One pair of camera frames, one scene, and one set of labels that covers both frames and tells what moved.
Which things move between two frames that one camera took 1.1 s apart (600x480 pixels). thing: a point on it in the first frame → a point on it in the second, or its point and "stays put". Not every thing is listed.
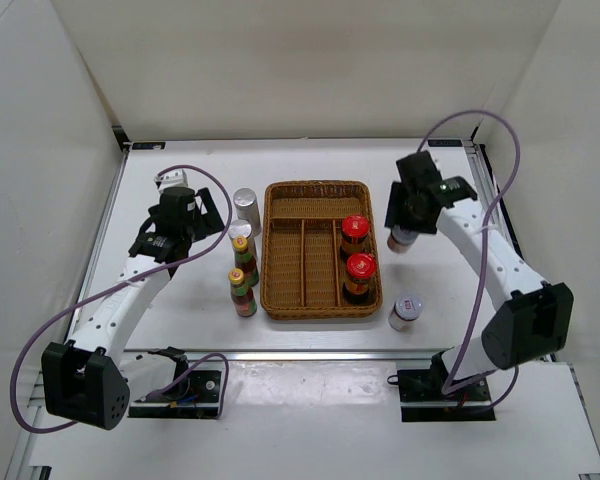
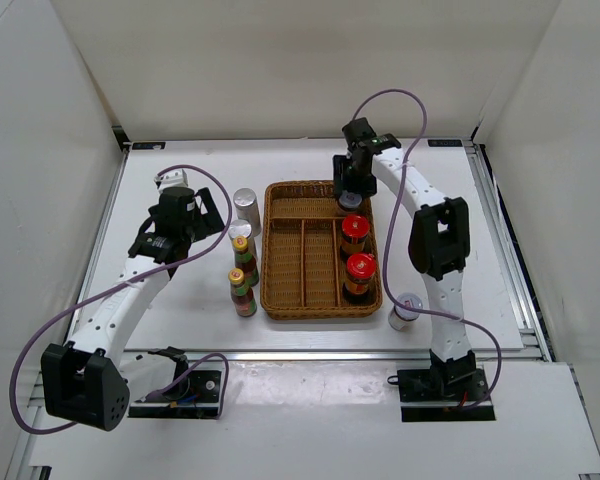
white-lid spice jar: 400,240 → 350,202
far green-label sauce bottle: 244,260 stays put
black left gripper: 209,222 stays put
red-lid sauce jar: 355,229 stays put
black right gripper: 395,215 → 366,189
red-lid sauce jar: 360,269 stays put
